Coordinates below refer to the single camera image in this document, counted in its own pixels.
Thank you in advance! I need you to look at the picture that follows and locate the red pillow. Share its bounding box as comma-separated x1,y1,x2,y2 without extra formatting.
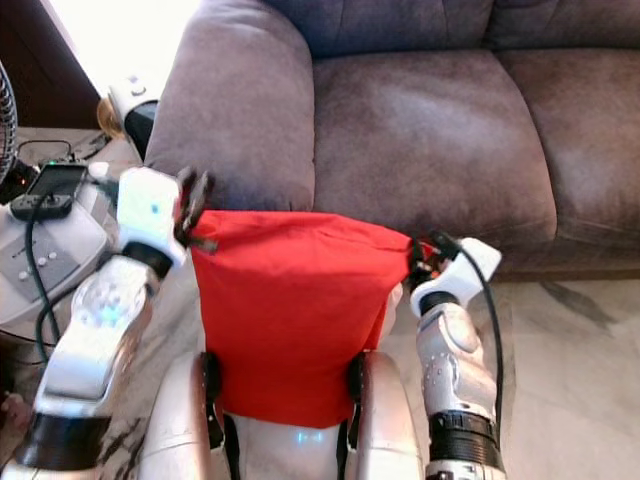
190,208,417,429

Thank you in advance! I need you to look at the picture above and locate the mauve fabric sofa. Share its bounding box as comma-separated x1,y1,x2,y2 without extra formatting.
145,0,640,281

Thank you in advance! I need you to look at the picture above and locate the white and black appliance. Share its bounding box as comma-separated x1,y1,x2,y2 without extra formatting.
108,72,162,161

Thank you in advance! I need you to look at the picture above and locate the round brass ornament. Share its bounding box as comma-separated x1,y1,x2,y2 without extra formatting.
97,95,126,141

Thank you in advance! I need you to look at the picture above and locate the black handheld controller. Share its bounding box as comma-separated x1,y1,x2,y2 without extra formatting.
10,162,90,222

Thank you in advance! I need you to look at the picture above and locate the black power strip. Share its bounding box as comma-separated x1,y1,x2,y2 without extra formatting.
0,158,42,204

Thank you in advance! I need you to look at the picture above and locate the robot silver waist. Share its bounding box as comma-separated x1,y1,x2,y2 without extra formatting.
220,412,361,480

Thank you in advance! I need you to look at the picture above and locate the small pink toy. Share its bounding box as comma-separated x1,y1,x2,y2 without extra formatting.
4,392,34,427

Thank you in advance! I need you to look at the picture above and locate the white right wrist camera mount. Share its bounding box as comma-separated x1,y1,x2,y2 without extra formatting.
410,238,503,316

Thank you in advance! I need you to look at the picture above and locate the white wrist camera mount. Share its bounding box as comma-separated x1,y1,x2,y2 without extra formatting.
410,238,503,316
117,167,187,269

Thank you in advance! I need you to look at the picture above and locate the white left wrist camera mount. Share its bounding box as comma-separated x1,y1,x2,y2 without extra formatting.
117,167,187,269

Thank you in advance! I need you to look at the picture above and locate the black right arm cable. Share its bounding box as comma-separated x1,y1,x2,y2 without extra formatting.
430,230,507,431

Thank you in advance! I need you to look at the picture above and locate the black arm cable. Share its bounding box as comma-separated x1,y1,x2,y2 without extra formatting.
430,230,507,431
24,176,123,366

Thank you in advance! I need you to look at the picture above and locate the white pedestal fan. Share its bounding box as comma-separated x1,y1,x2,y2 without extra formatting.
0,68,109,327

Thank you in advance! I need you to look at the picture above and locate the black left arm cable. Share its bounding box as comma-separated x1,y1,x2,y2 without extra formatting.
24,176,123,366

